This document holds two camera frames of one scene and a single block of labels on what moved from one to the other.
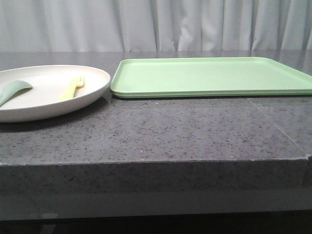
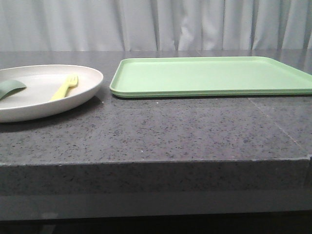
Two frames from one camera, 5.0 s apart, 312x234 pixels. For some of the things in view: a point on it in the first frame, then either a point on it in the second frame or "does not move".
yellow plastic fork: [77, 82] → [72, 82]
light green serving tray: [161, 77] does not move
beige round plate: [49, 83] does not move
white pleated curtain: [27, 26] does not move
